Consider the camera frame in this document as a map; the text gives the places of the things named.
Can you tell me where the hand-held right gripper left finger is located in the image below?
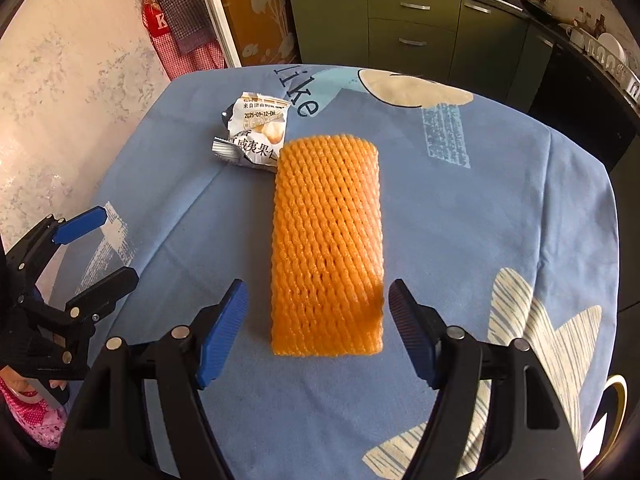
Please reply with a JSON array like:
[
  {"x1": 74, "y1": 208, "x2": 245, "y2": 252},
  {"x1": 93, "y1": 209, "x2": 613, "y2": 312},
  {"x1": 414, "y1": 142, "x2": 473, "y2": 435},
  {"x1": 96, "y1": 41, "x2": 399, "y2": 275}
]
[{"x1": 52, "y1": 280, "x2": 249, "y2": 480}]

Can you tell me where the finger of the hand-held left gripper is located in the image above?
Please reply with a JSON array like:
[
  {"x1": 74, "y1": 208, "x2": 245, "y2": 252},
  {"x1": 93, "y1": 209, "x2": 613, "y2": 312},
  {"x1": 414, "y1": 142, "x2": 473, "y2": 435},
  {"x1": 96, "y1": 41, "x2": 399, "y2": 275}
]
[
  {"x1": 37, "y1": 266, "x2": 140, "y2": 333},
  {"x1": 5, "y1": 205, "x2": 109, "y2": 306}
]

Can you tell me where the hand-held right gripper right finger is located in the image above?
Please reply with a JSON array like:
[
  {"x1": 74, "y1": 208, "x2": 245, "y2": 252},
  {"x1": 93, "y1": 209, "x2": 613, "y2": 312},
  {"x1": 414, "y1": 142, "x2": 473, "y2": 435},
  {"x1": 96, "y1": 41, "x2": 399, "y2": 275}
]
[{"x1": 389, "y1": 280, "x2": 583, "y2": 480}]

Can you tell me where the orange foam fruit net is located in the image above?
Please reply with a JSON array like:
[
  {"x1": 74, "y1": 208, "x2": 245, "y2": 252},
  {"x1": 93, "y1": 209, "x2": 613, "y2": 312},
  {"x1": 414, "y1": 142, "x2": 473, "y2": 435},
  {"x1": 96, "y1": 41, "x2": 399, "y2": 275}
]
[{"x1": 270, "y1": 133, "x2": 386, "y2": 358}]

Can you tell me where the blue bin with yellow rim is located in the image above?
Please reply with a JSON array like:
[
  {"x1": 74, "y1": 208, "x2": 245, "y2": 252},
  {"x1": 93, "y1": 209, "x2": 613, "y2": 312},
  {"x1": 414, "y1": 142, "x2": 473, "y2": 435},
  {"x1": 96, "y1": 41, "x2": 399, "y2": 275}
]
[{"x1": 580, "y1": 374, "x2": 629, "y2": 467}]

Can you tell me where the pink patterned clothing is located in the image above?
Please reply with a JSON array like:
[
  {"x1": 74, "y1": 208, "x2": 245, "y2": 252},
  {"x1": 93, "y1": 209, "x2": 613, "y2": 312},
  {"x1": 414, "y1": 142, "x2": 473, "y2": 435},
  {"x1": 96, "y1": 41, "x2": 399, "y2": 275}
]
[{"x1": 0, "y1": 364, "x2": 69, "y2": 450}]

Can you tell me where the blue printed tablecloth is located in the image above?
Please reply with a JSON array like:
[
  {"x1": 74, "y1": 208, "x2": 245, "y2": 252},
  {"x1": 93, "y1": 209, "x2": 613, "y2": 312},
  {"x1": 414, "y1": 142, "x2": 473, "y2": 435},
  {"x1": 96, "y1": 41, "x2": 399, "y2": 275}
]
[{"x1": 84, "y1": 62, "x2": 619, "y2": 480}]

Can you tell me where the crumpled silver snack wrapper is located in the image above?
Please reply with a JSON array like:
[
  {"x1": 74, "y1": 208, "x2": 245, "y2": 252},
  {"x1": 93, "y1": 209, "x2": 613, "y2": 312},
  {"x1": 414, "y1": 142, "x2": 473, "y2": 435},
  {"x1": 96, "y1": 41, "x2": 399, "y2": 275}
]
[{"x1": 210, "y1": 91, "x2": 293, "y2": 175}]

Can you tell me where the red checked apron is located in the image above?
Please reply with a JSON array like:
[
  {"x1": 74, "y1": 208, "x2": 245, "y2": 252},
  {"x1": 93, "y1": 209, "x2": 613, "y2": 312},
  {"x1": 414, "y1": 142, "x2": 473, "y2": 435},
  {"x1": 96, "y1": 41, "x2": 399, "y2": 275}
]
[{"x1": 137, "y1": 0, "x2": 227, "y2": 80}]

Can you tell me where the orange glass door panel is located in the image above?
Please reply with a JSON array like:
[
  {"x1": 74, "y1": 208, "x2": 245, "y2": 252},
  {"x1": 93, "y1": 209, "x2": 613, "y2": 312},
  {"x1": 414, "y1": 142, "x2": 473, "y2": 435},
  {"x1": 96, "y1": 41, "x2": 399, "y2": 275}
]
[{"x1": 214, "y1": 0, "x2": 300, "y2": 70}]

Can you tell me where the green sink cabinet run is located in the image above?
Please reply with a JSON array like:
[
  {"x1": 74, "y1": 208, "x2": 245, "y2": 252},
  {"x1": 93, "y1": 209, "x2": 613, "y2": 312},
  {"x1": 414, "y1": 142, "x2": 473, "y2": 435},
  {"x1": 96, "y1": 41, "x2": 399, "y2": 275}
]
[{"x1": 522, "y1": 0, "x2": 640, "y2": 173}]

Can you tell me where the green stove cabinet with drawers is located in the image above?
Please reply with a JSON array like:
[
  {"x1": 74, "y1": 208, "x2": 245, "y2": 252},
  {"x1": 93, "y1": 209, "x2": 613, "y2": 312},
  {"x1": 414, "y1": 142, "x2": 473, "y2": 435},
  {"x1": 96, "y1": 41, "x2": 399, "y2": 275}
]
[{"x1": 285, "y1": 0, "x2": 532, "y2": 107}]

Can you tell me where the dish rack with dishes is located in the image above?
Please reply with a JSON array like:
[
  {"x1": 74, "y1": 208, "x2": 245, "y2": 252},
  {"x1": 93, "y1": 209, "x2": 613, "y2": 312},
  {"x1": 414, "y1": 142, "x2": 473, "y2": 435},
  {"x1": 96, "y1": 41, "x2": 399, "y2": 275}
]
[{"x1": 565, "y1": 19, "x2": 640, "y2": 103}]

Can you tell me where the black frying pan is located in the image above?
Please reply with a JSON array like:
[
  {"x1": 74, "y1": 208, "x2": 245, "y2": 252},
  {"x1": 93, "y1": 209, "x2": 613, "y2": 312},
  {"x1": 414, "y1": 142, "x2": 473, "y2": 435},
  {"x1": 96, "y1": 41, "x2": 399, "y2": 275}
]
[{"x1": 519, "y1": 0, "x2": 557, "y2": 22}]

